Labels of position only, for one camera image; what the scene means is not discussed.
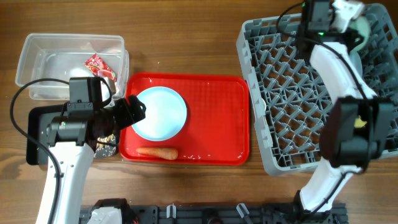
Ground light blue plate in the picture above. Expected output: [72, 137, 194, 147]
[132, 86, 187, 141]

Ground red snack wrapper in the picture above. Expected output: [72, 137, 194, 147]
[85, 54, 117, 82]

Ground orange carrot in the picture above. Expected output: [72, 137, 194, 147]
[136, 147, 178, 161]

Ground white napkin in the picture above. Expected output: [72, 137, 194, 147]
[69, 68, 93, 78]

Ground yellow plastic cup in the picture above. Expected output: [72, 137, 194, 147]
[354, 116, 368, 129]

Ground green bowl with food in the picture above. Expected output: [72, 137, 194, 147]
[349, 16, 371, 52]

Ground light blue bowl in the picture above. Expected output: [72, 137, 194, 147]
[349, 51, 363, 77]

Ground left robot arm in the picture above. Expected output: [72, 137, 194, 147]
[36, 77, 146, 223]

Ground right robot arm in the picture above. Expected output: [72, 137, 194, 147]
[295, 1, 394, 221]

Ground grey dishwasher rack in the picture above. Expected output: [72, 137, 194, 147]
[236, 4, 397, 176]

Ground spilled rice and peanuts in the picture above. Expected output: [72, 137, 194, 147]
[94, 134, 118, 159]

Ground black plastic tray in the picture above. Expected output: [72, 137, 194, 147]
[25, 104, 121, 166]

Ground clear plastic bin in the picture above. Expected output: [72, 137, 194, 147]
[15, 34, 129, 99]

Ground red serving tray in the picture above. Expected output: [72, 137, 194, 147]
[119, 72, 250, 166]

